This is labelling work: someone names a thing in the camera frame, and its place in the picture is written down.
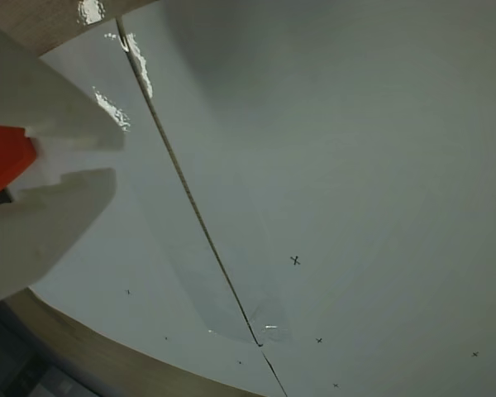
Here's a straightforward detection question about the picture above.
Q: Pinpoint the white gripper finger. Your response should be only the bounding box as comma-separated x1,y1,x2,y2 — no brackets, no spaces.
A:
0,18,126,153
0,167,117,309

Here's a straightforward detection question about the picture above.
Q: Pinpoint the orange square block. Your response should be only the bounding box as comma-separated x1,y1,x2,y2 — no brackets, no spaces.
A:
0,122,39,208

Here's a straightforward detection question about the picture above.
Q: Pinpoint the clear tape strip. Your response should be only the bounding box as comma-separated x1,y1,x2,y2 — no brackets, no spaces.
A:
103,16,293,347

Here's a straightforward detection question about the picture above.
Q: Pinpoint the white paper sheet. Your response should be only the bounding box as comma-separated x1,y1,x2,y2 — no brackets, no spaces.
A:
26,16,289,397
117,0,496,397

